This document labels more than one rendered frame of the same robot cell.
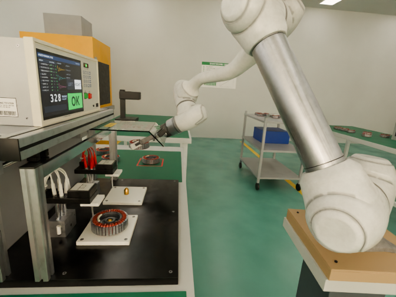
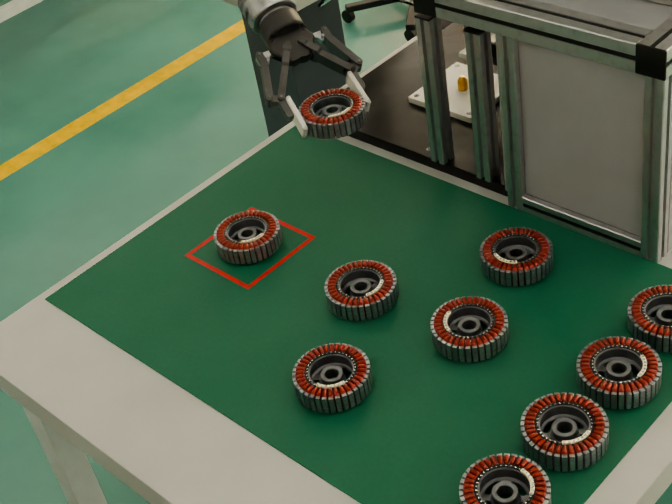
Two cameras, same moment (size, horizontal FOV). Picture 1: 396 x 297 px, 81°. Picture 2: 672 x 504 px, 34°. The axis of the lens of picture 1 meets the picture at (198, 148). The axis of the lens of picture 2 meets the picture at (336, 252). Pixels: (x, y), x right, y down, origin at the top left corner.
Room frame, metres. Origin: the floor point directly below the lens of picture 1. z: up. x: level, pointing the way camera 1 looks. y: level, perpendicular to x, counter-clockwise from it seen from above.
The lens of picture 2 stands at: (2.18, 1.61, 1.89)
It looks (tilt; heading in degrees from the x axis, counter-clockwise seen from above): 38 degrees down; 235
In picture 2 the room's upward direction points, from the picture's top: 11 degrees counter-clockwise
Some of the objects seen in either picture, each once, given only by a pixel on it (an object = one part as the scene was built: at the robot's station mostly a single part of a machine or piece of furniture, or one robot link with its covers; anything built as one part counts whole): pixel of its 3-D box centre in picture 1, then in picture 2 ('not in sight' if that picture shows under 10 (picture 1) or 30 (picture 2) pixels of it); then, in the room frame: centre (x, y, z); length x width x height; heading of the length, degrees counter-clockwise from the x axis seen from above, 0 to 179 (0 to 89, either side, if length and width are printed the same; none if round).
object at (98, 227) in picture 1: (109, 221); not in sight; (0.65, 0.27, 0.80); 0.11 x 0.11 x 0.04
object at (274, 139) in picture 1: (270, 145); not in sight; (3.24, -1.04, 0.51); 1.01 x 0.60 x 1.01; 5
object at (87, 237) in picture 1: (110, 228); not in sight; (0.65, 0.27, 0.78); 0.15 x 0.15 x 0.01; 5
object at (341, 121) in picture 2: (139, 144); (332, 113); (1.23, 0.32, 0.92); 0.11 x 0.11 x 0.04
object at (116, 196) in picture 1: (126, 195); (463, 91); (0.90, 0.29, 0.78); 0.15 x 0.15 x 0.01; 5
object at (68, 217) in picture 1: (62, 222); not in sight; (0.64, 0.41, 0.80); 0.07 x 0.05 x 0.06; 5
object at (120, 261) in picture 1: (115, 213); (508, 72); (0.77, 0.29, 0.76); 0.64 x 0.47 x 0.02; 5
